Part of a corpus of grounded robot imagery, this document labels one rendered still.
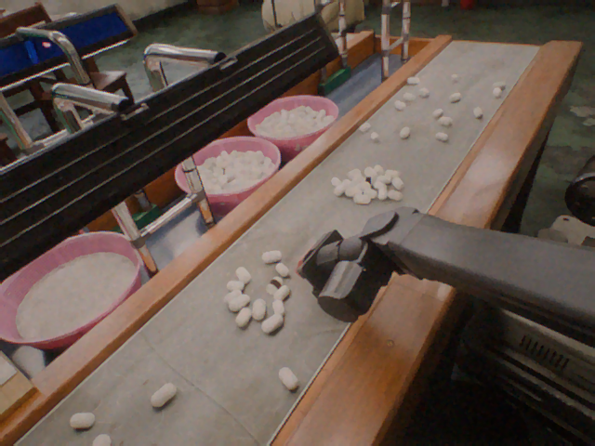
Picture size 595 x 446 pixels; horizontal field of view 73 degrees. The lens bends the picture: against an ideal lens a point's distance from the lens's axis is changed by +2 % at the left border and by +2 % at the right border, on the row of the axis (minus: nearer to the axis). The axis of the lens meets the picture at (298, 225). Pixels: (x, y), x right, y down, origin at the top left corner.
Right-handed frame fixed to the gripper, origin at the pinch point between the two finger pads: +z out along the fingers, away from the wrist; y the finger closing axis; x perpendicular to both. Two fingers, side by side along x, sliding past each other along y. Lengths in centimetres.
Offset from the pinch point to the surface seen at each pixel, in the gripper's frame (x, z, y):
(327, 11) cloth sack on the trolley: -83, 150, -272
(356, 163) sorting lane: -4.6, 8.9, -37.8
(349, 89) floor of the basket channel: -20, 38, -89
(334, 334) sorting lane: 8.7, -7.0, 6.8
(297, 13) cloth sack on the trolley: -101, 173, -270
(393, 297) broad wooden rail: 10.4, -12.8, -2.5
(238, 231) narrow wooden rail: -11.3, 13.8, -3.1
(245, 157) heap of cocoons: -23.0, 29.8, -27.7
